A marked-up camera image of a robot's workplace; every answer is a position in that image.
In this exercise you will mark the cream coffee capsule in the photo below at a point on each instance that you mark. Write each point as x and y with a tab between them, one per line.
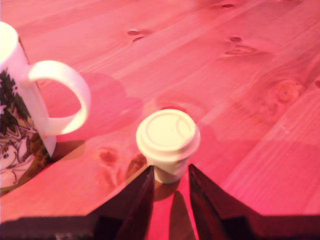
167	140

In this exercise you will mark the white mug with cartoon print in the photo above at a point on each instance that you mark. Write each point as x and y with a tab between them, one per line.
15	125

